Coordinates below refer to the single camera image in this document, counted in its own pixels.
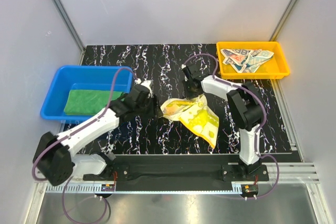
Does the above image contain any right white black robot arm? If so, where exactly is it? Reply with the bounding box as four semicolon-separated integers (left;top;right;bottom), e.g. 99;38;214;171
182;65;266;180

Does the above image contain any yellow plastic tray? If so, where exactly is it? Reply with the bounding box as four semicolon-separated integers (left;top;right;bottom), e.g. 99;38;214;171
216;41;290;79

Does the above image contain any right aluminium frame post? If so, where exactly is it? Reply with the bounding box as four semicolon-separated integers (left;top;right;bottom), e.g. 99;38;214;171
269;0;299;41

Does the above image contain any blue plastic bin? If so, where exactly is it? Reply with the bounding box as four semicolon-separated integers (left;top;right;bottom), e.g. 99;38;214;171
40;65;121;124

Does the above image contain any blue red patterned towel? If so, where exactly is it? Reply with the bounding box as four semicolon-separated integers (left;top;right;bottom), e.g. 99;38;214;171
220;49;274;73

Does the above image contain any aluminium frame post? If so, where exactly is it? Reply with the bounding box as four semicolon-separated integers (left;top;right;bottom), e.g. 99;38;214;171
269;0;299;41
51;0;86;54

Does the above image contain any purple cable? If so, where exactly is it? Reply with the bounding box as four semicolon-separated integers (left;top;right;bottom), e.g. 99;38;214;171
182;53;279;200
31;67;140;222

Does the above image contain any slotted cable duct rail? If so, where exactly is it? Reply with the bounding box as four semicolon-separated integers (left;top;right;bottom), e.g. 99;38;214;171
46;182;242;195

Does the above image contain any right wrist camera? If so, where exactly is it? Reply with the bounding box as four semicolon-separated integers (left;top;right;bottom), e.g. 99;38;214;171
182;64;204;81

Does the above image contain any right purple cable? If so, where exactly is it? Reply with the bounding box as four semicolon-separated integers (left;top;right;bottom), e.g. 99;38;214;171
182;53;279;200

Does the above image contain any green microfiber towel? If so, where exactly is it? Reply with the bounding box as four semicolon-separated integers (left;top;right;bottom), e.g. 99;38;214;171
64;90;110;115

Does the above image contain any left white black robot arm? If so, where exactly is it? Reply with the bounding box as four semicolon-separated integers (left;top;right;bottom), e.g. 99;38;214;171
33;80;162;186

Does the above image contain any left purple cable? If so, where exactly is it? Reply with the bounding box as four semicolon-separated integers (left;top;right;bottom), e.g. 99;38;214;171
31;67;140;222

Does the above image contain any lime green patterned towel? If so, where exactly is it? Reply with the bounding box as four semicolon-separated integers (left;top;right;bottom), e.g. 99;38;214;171
161;94;219;148

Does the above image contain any left aluminium frame post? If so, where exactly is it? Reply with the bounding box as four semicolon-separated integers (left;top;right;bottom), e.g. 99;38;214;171
51;0;86;54

